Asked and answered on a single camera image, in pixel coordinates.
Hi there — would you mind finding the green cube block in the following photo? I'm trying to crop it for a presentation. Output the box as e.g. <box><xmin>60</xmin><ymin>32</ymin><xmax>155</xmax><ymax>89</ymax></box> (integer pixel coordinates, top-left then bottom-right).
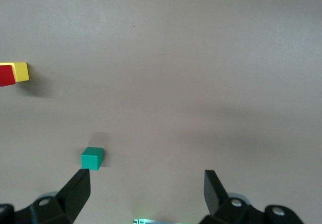
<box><xmin>80</xmin><ymin>146</ymin><xmax>105</xmax><ymax>171</ymax></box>

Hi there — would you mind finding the yellow cube block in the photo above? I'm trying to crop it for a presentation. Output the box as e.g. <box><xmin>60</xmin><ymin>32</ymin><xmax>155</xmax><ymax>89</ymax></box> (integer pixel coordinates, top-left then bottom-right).
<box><xmin>0</xmin><ymin>62</ymin><xmax>30</xmax><ymax>83</ymax></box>

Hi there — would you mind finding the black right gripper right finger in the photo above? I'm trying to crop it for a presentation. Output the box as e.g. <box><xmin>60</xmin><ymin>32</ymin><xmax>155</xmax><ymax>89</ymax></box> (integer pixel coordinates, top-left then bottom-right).
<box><xmin>200</xmin><ymin>170</ymin><xmax>254</xmax><ymax>224</ymax></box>

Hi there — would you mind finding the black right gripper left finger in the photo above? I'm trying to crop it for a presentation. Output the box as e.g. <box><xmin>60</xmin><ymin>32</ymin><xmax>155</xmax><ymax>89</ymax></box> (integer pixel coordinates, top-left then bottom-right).
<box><xmin>30</xmin><ymin>169</ymin><xmax>91</xmax><ymax>224</ymax></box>

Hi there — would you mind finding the red cube block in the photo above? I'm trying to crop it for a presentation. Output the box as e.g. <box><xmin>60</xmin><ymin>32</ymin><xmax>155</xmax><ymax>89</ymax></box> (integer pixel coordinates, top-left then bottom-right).
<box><xmin>0</xmin><ymin>64</ymin><xmax>17</xmax><ymax>87</ymax></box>

